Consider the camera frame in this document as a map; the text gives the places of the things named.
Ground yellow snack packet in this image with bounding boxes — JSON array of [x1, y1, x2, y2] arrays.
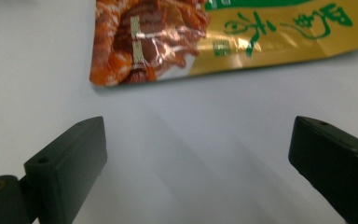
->
[[89, 0, 358, 88]]

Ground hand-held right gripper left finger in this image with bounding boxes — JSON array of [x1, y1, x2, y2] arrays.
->
[[20, 116, 108, 224]]

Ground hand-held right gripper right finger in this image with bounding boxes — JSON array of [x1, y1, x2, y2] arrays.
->
[[287, 115, 358, 224]]

